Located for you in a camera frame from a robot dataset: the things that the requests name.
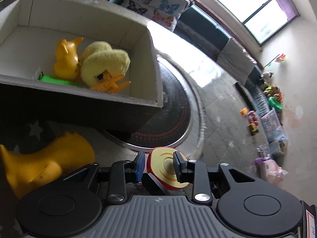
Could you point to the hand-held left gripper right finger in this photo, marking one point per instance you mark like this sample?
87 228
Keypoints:
177 165

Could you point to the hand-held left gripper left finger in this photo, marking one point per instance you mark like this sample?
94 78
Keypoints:
140 165

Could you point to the red round toy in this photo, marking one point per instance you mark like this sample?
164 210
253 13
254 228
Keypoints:
161 163

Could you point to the large yellow rubber toy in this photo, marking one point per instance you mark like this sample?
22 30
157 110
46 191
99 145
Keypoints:
37 163

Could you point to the yellow plush chick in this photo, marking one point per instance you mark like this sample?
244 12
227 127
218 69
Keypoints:
106 62

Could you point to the green toy piece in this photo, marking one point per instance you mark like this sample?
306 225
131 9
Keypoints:
53 79

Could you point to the small yellow rubber toy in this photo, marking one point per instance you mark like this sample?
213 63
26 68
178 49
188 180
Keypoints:
65 62

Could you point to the grey cardboard box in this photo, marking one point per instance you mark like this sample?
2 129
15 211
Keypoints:
37 42

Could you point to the round patterned rug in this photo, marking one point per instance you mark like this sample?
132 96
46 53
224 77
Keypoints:
171 114

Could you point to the pink tissue packet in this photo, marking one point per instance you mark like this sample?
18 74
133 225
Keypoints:
272 171

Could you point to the purple plastic item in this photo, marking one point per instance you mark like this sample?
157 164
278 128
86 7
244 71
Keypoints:
261 160

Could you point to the yellow toy car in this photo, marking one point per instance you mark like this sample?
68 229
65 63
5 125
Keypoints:
253 129

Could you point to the small orange toy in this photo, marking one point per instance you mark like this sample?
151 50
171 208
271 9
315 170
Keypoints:
244 111

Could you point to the pink toy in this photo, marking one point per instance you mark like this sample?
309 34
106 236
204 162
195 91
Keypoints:
253 117

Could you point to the clear plastic storage bin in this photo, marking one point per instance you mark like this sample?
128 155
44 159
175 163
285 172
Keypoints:
272 126

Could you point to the grey cushion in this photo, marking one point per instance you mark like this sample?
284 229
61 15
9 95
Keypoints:
235 57

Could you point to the black and white plush toy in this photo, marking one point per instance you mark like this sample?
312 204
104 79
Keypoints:
267 75

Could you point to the teal sofa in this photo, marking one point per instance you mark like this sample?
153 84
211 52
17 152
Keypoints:
208 21

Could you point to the colourful pinwheel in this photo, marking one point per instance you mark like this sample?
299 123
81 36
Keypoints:
279 58

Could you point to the purple window blind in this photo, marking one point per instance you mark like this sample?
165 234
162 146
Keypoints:
284 2

